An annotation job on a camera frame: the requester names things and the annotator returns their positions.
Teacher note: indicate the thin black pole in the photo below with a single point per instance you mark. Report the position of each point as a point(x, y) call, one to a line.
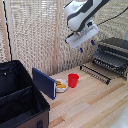
point(6, 30)

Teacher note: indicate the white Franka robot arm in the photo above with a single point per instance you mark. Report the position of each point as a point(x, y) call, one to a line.
point(81, 11)

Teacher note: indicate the dark blue book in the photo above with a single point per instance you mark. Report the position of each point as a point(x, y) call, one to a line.
point(44, 82)

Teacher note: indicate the black fabric storage box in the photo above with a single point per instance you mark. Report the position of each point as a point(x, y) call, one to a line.
point(20, 96)

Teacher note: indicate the beige woven folding screen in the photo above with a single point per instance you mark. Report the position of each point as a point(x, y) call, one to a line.
point(33, 33)

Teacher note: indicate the black toaster oven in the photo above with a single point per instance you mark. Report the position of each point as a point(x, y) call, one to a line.
point(113, 56)

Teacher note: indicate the yellow food piece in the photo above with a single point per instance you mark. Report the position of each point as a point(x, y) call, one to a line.
point(58, 82)
point(61, 86)

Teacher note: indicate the white small bowl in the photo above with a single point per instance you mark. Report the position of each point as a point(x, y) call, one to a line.
point(62, 88)

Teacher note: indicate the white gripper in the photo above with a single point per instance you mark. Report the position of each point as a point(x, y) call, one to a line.
point(83, 36)

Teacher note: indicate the red plastic cup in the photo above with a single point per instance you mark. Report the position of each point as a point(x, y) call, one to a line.
point(73, 80)

